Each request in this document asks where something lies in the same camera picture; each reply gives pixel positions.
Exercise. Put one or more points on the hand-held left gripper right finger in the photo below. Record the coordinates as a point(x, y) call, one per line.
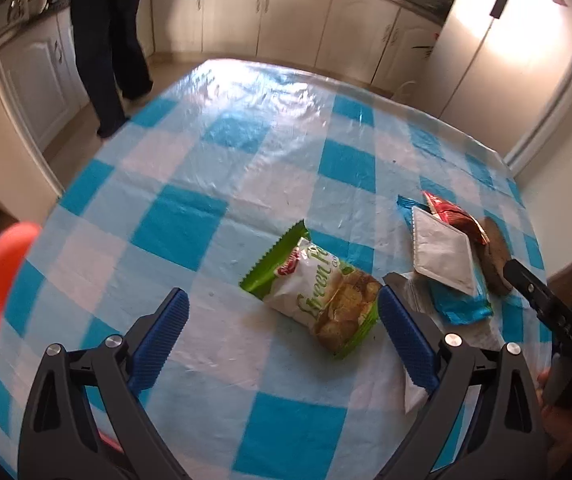
point(406, 340)

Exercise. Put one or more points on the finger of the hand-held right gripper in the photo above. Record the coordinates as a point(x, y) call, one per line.
point(526, 280)

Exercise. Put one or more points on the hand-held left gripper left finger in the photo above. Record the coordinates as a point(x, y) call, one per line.
point(163, 340)

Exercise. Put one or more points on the blue printed packet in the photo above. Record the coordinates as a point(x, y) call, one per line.
point(461, 307)

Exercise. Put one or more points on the green chip bag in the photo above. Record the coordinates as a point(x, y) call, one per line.
point(316, 290)

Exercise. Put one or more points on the person's right hand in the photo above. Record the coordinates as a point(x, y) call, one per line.
point(566, 425)

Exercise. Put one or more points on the silver sachet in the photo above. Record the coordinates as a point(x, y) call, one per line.
point(441, 255)

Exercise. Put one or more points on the red sachet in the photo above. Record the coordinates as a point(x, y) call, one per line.
point(453, 215)

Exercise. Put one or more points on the blue checked tablecloth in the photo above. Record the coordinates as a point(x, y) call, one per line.
point(216, 170)

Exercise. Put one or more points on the white refrigerator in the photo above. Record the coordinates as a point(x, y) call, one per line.
point(506, 45)

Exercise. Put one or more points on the cream kitchen base cabinets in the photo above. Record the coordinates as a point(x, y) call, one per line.
point(291, 15)

